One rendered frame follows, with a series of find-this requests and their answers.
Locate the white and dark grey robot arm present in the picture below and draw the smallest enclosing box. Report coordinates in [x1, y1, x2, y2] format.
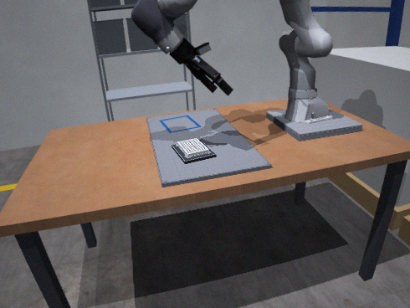
[131, 0, 333, 124]

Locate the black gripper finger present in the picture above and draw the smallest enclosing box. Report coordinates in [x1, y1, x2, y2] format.
[189, 55, 233, 95]
[184, 62, 217, 93]

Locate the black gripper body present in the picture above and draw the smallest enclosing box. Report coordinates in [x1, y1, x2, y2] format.
[169, 38, 198, 68]

